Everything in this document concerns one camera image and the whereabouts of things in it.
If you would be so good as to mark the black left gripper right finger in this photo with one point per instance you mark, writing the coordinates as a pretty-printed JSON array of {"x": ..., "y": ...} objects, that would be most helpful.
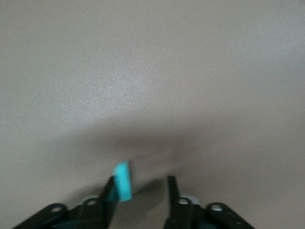
[{"x": 186, "y": 214}]

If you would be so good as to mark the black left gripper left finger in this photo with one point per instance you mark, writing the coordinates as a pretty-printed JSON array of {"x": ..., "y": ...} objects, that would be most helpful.
[{"x": 93, "y": 214}]

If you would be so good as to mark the teal foam letter j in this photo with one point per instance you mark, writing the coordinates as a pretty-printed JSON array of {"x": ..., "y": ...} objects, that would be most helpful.
[{"x": 123, "y": 181}]

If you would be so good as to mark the brown table cover sheet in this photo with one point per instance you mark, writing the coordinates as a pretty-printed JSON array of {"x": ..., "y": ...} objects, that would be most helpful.
[{"x": 152, "y": 59}]

